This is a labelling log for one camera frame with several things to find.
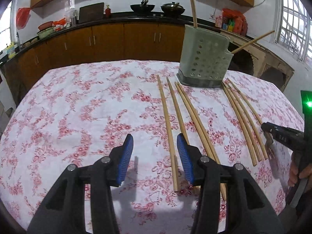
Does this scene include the person's hand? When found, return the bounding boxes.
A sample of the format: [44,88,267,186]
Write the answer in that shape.
[288,160,312,191]

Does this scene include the cream carved side table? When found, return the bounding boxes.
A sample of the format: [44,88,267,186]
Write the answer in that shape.
[229,42,294,91]

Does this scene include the floral pink tablecloth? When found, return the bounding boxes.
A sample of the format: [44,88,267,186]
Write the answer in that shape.
[1,60,304,233]

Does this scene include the green perforated utensil holder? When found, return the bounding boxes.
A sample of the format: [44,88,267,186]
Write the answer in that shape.
[177,25,233,88]

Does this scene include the red bottles and bag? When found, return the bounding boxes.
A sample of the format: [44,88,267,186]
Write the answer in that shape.
[215,8,248,36]

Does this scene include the yellow detergent bottle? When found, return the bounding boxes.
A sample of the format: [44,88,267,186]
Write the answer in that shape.
[6,42,16,59]

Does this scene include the wooden lower cabinets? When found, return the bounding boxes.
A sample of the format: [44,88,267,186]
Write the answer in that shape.
[1,22,184,105]

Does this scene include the black lidded wok right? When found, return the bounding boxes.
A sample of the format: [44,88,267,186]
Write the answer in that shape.
[161,2,185,16]

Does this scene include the stacked bowls on counter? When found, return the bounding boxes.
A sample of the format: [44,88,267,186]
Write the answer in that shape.
[37,21,53,39]

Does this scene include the dark cutting board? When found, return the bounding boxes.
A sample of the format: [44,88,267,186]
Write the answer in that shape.
[78,2,104,24]

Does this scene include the red hanging plastic bag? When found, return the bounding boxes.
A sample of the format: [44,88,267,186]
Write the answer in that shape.
[16,7,31,30]

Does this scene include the small red bottle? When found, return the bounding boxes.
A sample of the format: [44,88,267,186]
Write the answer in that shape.
[105,4,111,18]

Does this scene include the black wok left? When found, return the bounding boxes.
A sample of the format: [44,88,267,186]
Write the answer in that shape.
[130,0,155,14]

